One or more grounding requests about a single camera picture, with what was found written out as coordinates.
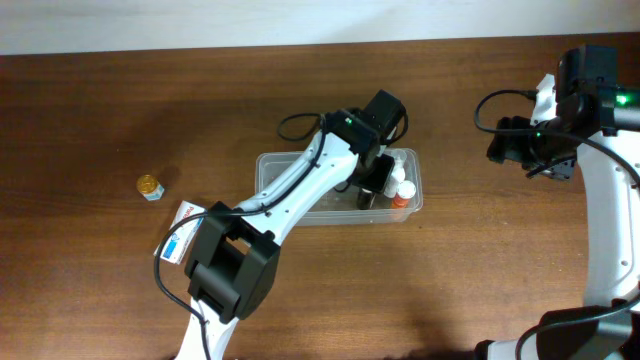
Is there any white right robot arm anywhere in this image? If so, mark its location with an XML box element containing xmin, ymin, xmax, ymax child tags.
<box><xmin>474</xmin><ymin>45</ymin><xmax>639</xmax><ymax>360</ymax></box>

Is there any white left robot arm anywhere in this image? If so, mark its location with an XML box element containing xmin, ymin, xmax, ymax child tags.
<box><xmin>177</xmin><ymin>90</ymin><xmax>408</xmax><ymax>359</ymax></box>

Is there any clear plastic container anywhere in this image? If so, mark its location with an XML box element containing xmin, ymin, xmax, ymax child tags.
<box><xmin>255</xmin><ymin>148</ymin><xmax>423</xmax><ymax>226</ymax></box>

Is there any orange tube white cap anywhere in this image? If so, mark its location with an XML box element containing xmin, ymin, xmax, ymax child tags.
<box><xmin>391</xmin><ymin>180</ymin><xmax>417</xmax><ymax>209</ymax></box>

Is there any dark bottle white cap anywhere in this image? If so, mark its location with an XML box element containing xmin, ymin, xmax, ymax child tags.
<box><xmin>356</xmin><ymin>188</ymin><xmax>376</xmax><ymax>211</ymax></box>

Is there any white blue toothpaste box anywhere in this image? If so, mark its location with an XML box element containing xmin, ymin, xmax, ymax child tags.
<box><xmin>160</xmin><ymin>201</ymin><xmax>206</xmax><ymax>265</ymax></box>

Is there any white bottle clear cap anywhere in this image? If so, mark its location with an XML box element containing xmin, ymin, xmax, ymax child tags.
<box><xmin>384</xmin><ymin>149</ymin><xmax>407</xmax><ymax>199</ymax></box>

